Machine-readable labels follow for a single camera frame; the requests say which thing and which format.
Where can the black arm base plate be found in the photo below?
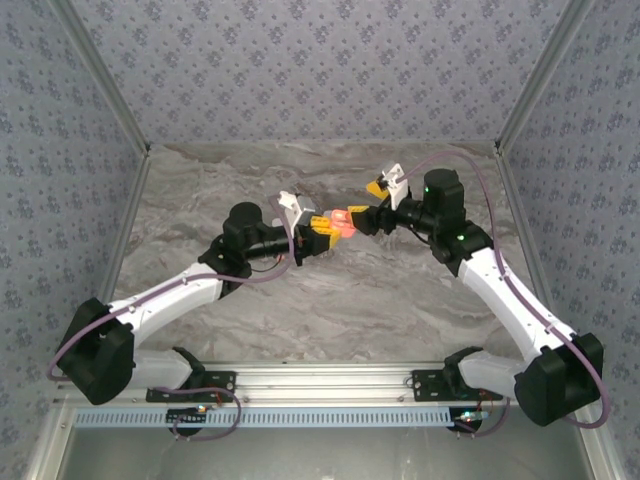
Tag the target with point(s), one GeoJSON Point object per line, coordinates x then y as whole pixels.
{"type": "Point", "coordinates": [220, 382]}
{"type": "Point", "coordinates": [427, 385]}

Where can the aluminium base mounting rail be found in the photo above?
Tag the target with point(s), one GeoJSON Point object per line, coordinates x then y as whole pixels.
{"type": "Point", "coordinates": [320, 382]}

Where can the small black controller board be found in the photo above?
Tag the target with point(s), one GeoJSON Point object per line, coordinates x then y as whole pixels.
{"type": "Point", "coordinates": [187, 417]}
{"type": "Point", "coordinates": [470, 419]}

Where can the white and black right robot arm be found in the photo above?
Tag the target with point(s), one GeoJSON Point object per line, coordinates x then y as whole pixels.
{"type": "Point", "coordinates": [495, 285]}

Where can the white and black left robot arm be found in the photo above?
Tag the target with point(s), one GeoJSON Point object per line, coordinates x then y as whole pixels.
{"type": "Point", "coordinates": [165, 306]}

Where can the red earbud charging case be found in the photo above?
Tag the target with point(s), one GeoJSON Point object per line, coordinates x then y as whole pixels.
{"type": "Point", "coordinates": [342, 225]}

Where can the aluminium table side rail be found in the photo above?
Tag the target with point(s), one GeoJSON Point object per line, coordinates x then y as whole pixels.
{"type": "Point", "coordinates": [525, 230]}
{"type": "Point", "coordinates": [129, 220]}

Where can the aluminium frame post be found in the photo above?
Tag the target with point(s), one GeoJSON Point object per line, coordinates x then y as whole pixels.
{"type": "Point", "coordinates": [100, 75]}
{"type": "Point", "coordinates": [545, 75]}

